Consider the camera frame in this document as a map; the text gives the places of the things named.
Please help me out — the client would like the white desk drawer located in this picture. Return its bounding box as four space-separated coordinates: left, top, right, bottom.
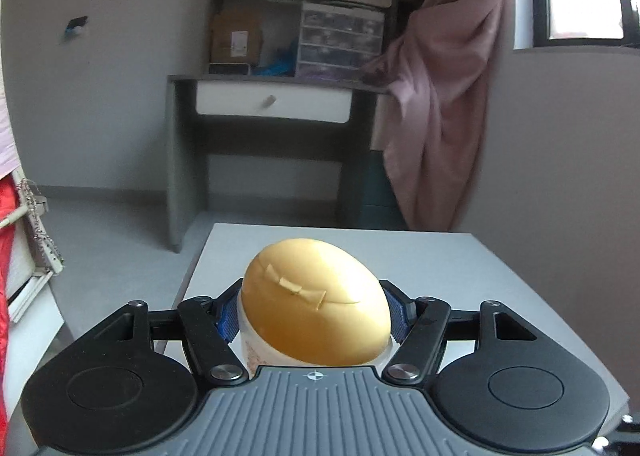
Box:
195 80 353 124

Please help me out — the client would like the clear bottle with yellow cap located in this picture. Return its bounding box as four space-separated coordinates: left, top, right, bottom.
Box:
237 237 392 372

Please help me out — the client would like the clear plastic drawer organizer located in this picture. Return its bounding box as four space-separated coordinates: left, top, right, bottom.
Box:
295 1 386 80

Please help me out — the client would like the grey desk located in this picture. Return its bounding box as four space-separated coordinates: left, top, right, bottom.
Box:
166 74 396 253

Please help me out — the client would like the dark teal storage bin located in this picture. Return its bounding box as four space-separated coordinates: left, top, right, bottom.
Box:
357 151 407 230

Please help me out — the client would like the grey bedside cabinet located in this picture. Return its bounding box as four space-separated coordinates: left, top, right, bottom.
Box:
155 222 630 437

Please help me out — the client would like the black flat device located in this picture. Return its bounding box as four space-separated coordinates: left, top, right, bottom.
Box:
207 63 251 77

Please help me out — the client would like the cardboard box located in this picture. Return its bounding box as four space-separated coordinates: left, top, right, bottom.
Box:
210 9 265 68

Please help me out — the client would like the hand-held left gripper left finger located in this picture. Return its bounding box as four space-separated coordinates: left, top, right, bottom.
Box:
95 279 249 383

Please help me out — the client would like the blue plastic bag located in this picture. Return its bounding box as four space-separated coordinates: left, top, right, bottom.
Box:
252 47 297 78

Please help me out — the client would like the red embroidered bedding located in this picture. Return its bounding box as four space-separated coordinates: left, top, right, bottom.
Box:
0 181 16 456

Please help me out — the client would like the pink curtain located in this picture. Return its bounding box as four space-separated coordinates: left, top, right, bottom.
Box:
360 0 533 232

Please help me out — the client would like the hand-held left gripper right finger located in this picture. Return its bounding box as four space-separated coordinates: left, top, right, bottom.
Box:
379 279 541 385

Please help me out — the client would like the pink padded bed rail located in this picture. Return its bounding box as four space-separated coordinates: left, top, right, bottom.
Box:
0 0 23 182

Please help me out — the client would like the white bed frame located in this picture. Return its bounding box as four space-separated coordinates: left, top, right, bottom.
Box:
0 171 66 352

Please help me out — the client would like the white perforated strap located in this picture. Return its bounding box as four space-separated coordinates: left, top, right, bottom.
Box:
17 179 65 277

